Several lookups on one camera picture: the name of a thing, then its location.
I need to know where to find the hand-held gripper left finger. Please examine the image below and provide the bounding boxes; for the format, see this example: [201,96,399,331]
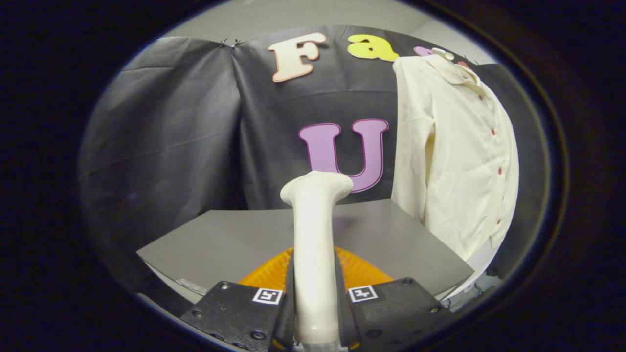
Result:
[180,248,297,352]

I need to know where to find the black backdrop cloth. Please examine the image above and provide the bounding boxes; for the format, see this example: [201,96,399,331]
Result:
[78,25,551,282]

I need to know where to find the grey cabinet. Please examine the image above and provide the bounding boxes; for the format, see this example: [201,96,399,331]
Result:
[136,198,475,305]

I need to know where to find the cream button-up shirt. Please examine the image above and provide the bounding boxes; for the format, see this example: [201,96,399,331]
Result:
[391,48,520,263]

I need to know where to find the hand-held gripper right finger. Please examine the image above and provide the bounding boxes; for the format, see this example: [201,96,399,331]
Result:
[334,247,453,351]

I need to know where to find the white hanging sheet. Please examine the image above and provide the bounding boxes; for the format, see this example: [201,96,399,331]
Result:
[443,234,505,300]

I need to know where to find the white garment steamer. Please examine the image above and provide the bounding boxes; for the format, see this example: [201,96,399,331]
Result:
[280,171,354,349]

